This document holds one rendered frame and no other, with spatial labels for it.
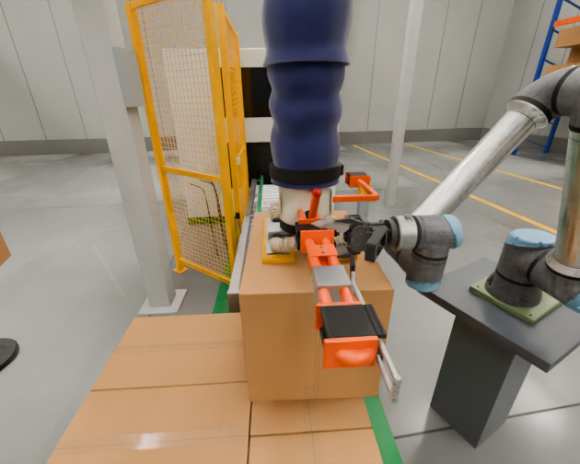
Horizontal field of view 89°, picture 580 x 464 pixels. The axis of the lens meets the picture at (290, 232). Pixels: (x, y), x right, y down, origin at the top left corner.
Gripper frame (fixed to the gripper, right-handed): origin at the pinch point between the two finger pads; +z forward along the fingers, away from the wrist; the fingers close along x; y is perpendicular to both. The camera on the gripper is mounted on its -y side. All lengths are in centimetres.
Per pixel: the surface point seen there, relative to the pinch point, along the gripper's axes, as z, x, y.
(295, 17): 4, 49, 17
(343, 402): -12, -65, 2
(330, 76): -5.5, 36.8, 18.7
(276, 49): 8.1, 43.2, 21.0
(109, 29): 95, 65, 128
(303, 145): 1.5, 20.0, 17.9
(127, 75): 90, 44, 126
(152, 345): 65, -65, 34
